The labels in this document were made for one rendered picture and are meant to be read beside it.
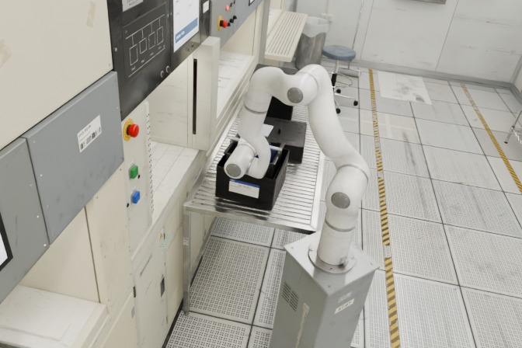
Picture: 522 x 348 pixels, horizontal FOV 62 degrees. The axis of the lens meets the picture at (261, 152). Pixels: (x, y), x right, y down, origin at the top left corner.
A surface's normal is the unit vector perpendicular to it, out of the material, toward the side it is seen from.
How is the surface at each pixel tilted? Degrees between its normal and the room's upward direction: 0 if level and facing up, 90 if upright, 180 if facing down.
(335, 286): 0
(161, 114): 90
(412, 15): 90
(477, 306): 0
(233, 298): 0
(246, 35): 90
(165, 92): 90
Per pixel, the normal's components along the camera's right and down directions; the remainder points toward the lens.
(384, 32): -0.18, 0.51
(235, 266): 0.10, -0.84
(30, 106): 0.98, 0.18
